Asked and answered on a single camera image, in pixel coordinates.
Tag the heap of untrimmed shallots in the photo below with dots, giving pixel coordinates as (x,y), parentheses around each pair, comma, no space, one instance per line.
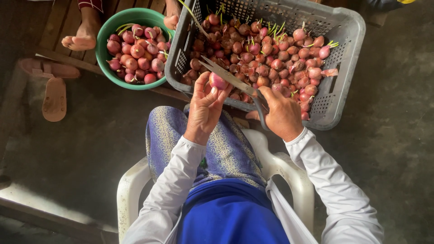
(271,57)

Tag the brown rubber sandal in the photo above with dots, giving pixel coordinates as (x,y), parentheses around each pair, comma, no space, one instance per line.
(47,68)
(54,100)

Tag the person's left hand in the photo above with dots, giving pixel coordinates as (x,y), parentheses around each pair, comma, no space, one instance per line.
(203,115)

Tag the blue patterned skirt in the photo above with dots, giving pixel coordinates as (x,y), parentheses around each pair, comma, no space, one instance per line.
(223,145)

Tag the plain blue shirt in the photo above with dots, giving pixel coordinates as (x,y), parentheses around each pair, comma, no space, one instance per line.
(227,217)

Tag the dark object with yellow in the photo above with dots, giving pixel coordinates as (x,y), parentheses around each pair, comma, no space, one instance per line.
(390,3)

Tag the pile of trimmed shallots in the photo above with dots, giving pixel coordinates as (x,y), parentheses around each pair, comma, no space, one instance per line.
(139,54)

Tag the white plastic chair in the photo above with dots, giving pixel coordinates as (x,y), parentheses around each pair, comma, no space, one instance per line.
(130,189)

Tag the person's right hand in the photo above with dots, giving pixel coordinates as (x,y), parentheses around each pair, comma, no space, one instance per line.
(283,115)

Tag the green plastic bowl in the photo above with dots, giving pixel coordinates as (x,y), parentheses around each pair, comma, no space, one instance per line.
(105,37)

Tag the single peeled red shallot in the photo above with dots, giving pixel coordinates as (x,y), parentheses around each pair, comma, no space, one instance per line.
(217,81)

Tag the grey plastic crate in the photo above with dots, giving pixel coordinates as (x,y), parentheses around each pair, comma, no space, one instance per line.
(342,30)

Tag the wooden slatted platform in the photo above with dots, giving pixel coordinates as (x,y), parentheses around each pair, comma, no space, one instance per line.
(64,23)

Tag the red checked garment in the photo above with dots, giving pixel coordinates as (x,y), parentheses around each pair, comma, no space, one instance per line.
(91,4)

